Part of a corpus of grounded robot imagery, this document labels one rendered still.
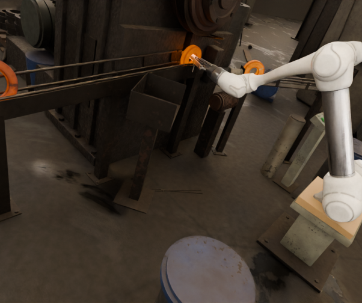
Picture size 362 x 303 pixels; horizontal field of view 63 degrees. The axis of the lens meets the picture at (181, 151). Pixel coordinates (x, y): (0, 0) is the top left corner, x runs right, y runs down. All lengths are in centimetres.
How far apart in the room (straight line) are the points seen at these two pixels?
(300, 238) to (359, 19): 303
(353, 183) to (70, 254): 128
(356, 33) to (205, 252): 358
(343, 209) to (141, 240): 95
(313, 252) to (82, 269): 120
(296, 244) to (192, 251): 92
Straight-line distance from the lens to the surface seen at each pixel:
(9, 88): 134
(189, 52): 182
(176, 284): 97
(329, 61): 125
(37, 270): 147
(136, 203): 174
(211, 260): 106
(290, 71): 155
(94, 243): 154
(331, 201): 141
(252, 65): 215
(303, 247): 185
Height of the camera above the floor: 123
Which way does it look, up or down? 33 degrees down
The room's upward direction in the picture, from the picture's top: 18 degrees clockwise
